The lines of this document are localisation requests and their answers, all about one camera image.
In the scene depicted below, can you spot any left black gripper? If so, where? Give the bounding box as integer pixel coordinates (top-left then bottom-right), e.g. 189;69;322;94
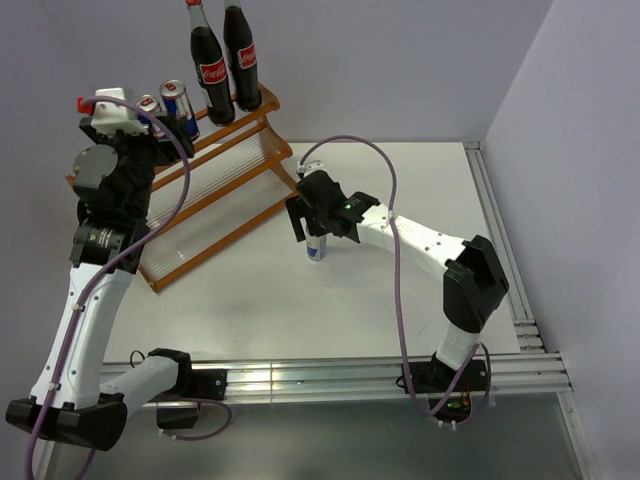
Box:
81;111;193;219

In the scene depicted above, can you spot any cola bottle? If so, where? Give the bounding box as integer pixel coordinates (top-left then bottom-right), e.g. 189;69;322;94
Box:
223;1;262;112
186;1;235;127

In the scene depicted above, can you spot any blue silver can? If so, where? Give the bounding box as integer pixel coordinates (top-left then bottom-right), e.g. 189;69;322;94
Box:
139;116;168;141

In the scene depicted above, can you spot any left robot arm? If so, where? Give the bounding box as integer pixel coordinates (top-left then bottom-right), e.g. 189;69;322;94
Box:
5;117;195;451

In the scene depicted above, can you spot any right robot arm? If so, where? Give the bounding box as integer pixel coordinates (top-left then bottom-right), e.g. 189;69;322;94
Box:
286;166;509;390

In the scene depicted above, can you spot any wooden three-tier shelf rack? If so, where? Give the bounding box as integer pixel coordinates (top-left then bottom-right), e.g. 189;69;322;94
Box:
65;82;304;294

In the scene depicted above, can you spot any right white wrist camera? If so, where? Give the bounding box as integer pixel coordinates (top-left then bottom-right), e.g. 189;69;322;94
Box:
296;160;326;180

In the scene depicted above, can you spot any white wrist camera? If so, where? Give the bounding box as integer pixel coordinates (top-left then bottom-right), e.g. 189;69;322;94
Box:
77;87;147;137
296;160;326;180

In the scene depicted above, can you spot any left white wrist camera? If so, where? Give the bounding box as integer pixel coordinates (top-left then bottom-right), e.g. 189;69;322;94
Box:
77;87;147;137

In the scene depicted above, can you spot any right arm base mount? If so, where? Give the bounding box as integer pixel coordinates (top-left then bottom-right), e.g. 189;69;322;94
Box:
409;357;490;424

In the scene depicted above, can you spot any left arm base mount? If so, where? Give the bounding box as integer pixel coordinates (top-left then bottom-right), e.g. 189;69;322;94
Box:
155;369;228;431

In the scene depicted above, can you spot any aluminium right side rail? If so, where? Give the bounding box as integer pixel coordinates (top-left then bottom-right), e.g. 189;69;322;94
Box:
463;142;546;354

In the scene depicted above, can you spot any aluminium rail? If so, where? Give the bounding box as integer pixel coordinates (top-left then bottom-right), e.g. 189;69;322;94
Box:
47;349;574;411
463;142;546;354

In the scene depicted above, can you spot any aluminium front rail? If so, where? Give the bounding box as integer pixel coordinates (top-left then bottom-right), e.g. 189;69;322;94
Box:
47;349;574;411

